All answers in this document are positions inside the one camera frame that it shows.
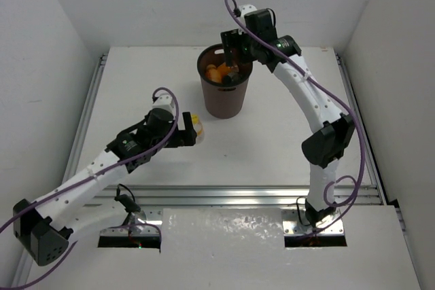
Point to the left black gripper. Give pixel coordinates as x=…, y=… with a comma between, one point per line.
x=187, y=129

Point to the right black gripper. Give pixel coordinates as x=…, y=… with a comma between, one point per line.
x=232, y=39

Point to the clear bottle yellow cap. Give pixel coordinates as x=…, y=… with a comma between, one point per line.
x=198, y=128

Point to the orange bottle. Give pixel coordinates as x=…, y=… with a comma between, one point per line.
x=223, y=70
x=212, y=74

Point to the clear bottle black cap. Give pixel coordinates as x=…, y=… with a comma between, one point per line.
x=231, y=78

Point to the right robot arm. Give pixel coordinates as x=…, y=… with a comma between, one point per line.
x=256, y=39

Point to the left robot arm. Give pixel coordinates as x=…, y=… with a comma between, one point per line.
x=47, y=226

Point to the dark brown plastic bin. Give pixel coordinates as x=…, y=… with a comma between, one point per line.
x=222, y=101

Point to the white foam cover sheet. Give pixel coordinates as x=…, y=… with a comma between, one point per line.
x=231, y=233

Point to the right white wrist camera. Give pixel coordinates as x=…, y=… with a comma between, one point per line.
x=241, y=11

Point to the aluminium table frame rail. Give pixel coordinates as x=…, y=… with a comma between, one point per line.
x=251, y=161

